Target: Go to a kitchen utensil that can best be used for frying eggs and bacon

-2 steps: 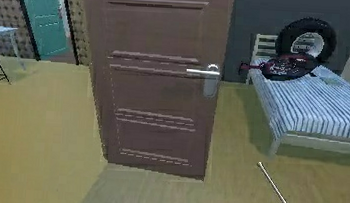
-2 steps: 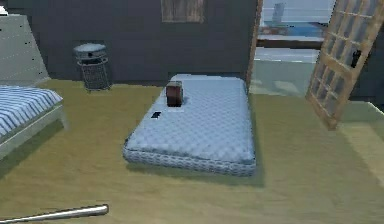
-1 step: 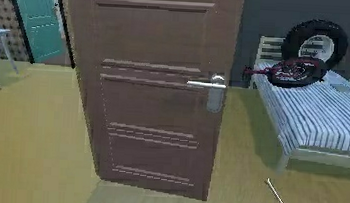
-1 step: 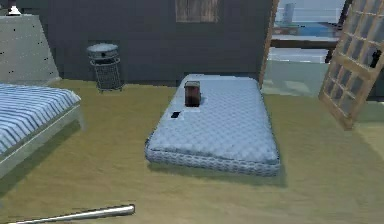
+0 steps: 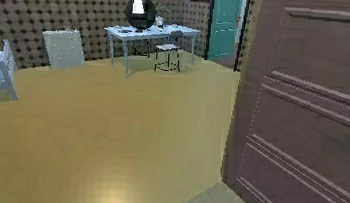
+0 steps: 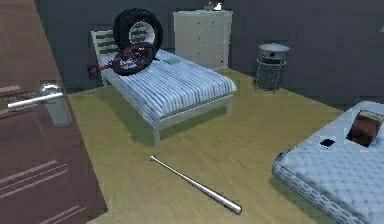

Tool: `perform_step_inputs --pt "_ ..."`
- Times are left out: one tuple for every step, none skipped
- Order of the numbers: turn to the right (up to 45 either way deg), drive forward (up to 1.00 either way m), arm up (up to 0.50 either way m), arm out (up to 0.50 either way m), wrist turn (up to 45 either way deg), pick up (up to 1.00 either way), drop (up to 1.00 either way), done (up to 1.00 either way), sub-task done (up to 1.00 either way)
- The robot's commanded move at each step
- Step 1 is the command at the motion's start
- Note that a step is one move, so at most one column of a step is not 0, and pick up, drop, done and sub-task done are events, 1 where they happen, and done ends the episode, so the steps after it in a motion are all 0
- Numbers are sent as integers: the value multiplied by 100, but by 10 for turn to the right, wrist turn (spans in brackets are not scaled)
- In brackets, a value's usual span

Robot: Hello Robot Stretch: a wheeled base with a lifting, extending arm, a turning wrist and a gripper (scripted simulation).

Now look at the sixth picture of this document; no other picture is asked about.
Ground silver door lever handle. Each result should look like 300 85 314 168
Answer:
7 83 73 127

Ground silver baseball bat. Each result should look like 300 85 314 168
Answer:
149 155 243 215

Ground black rubber tyre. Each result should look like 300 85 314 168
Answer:
112 8 164 56

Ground pale blue quilted bed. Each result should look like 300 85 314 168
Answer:
272 100 384 224

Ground small black phone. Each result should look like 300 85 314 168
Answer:
319 137 336 148

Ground grey wire mesh bin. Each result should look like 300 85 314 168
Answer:
254 43 291 92

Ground white bed with striped cover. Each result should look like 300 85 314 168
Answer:
90 29 238 148

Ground brown wooden room door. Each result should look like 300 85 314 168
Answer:
0 0 109 224

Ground white chest of drawers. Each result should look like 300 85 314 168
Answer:
172 9 234 70

